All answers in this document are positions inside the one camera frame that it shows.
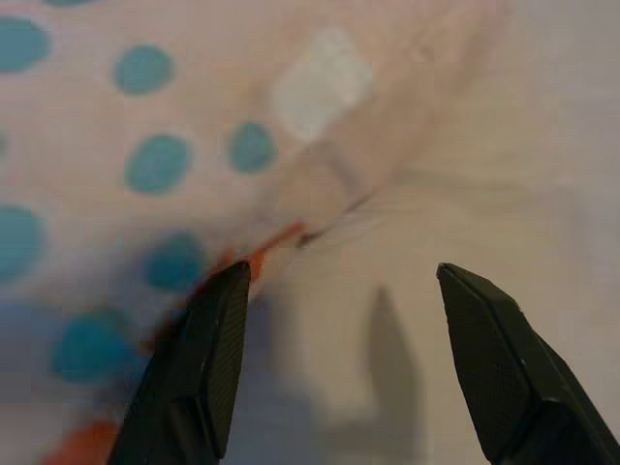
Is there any bed with cream sheet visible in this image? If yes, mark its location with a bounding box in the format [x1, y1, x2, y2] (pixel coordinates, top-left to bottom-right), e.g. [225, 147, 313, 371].
[227, 0, 620, 465]

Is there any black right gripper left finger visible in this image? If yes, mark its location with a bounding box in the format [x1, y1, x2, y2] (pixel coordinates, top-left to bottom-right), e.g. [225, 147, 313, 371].
[108, 261, 254, 465]

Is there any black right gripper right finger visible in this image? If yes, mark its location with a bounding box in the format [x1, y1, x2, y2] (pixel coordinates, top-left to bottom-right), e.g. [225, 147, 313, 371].
[436, 262, 620, 465]

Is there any pink dotted pillow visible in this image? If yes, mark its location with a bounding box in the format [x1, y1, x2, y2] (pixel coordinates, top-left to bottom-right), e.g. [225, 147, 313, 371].
[0, 0, 514, 465]

